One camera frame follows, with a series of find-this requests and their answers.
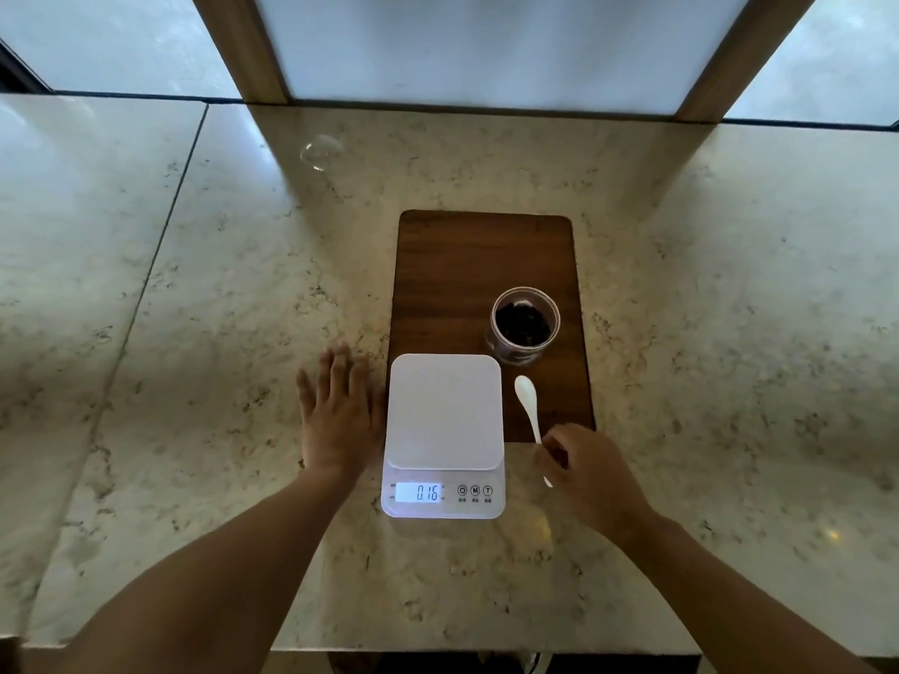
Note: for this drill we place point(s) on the dark dried tea leaves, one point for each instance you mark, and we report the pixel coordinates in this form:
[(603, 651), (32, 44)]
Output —
[(522, 324)]

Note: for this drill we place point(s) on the small clear glass lid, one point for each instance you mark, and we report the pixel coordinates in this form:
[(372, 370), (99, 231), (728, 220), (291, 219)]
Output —
[(322, 152)]

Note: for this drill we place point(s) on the person's left middle finger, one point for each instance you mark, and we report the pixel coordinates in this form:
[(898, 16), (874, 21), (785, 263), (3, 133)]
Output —
[(341, 371)]

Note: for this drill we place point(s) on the dark wooden board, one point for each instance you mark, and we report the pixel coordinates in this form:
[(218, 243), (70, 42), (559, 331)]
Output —
[(456, 280)]

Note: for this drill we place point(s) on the wooden window post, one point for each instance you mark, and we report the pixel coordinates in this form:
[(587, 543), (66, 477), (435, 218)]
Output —
[(242, 45), (744, 59)]

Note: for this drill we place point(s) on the person's right thumb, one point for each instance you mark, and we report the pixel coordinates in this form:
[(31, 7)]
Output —
[(548, 466)]

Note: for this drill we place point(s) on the clear glass jar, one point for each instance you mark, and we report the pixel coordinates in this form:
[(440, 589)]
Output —
[(523, 326)]

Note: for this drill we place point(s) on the person's left little finger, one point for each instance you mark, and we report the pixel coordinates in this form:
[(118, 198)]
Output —
[(305, 396)]

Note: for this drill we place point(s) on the person's left thumb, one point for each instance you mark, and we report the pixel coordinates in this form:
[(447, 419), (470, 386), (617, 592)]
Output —
[(378, 414)]

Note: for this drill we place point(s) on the white digital kitchen scale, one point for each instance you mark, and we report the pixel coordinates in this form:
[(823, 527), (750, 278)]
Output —
[(444, 431)]

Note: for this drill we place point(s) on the person's left hand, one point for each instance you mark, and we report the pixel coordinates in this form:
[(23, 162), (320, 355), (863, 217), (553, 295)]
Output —
[(341, 431)]

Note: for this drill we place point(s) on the person's left forearm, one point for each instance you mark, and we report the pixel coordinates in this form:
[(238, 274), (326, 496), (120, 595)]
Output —
[(218, 582)]

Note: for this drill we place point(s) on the white plastic spoon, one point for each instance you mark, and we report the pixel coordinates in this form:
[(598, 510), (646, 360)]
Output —
[(528, 407)]

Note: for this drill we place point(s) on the person's right hand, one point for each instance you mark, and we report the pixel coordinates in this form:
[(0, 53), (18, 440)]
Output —
[(597, 480)]

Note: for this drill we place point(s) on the person's right forearm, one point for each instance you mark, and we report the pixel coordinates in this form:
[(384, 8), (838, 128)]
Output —
[(737, 603)]

